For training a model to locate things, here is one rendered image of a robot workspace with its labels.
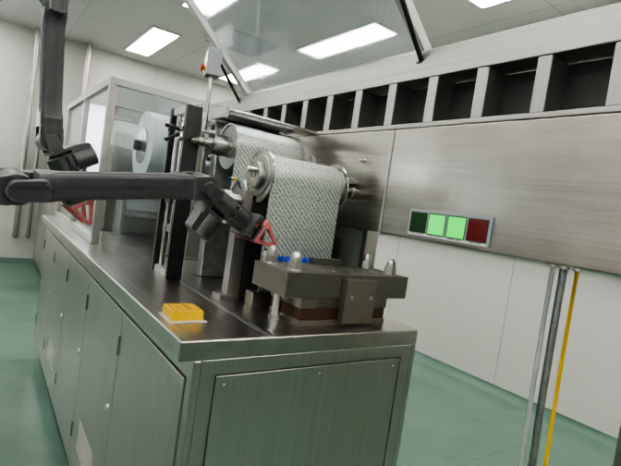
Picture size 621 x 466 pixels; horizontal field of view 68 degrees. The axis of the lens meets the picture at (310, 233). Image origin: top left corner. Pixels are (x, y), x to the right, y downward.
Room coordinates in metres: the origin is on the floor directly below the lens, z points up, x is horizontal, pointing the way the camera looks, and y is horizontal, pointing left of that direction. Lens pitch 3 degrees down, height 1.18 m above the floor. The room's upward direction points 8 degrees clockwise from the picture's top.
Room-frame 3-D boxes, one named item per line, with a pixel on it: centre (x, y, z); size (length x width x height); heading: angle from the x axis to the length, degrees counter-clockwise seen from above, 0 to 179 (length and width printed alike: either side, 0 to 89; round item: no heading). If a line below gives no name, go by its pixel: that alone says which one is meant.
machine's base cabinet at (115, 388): (2.07, 0.66, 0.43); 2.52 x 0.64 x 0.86; 36
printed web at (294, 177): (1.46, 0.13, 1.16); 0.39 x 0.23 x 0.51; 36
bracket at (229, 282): (1.28, 0.21, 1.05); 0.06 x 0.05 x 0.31; 126
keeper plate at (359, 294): (1.16, -0.14, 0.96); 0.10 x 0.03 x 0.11; 126
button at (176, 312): (1.01, 0.25, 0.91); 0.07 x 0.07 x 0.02; 36
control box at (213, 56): (1.74, 0.46, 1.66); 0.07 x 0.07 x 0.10; 21
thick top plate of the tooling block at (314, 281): (1.23, -0.08, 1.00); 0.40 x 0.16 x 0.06; 126
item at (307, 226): (1.30, 0.03, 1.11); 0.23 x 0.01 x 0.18; 126
